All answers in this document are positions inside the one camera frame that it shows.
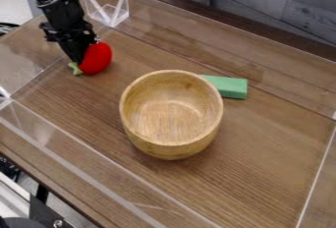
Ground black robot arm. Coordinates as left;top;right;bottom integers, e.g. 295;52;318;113
37;0;98;64

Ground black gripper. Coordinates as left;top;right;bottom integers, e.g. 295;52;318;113
38;0;98;64

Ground wooden bowl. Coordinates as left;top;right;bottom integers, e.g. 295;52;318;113
121;70;223;160

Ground black table leg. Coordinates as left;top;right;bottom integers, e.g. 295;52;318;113
37;185;49;203

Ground green sponge block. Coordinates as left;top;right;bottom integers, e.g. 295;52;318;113
203;75;249;99

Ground clear acrylic tray walls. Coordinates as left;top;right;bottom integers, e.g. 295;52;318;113
0;0;336;228

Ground red plush fruit green stem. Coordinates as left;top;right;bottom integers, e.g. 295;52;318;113
69;41;114;76

